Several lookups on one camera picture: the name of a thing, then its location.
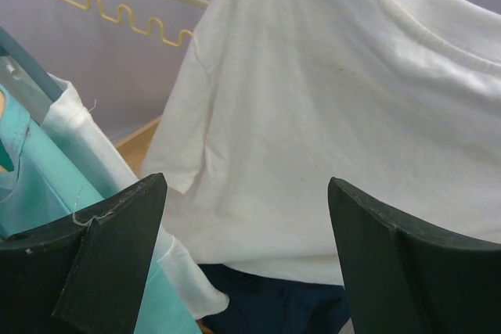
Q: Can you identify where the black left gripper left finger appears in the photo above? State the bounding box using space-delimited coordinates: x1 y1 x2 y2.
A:
1 174 167 333

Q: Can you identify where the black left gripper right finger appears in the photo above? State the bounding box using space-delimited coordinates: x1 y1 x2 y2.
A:
328 178 500 333

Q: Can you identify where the navy t shirt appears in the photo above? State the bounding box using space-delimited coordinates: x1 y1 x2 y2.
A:
200 264 350 334

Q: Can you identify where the white t shirt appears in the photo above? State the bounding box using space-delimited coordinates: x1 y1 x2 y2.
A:
142 0 500 285

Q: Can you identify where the grey blue plastic hanger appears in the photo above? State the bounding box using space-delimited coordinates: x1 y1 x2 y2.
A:
0 27 63 102

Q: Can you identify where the teal hanging t shirt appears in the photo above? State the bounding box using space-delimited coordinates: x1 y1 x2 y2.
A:
1 91 199 333

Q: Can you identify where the wooden clothes rack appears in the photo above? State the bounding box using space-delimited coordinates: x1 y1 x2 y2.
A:
114 117 160 177

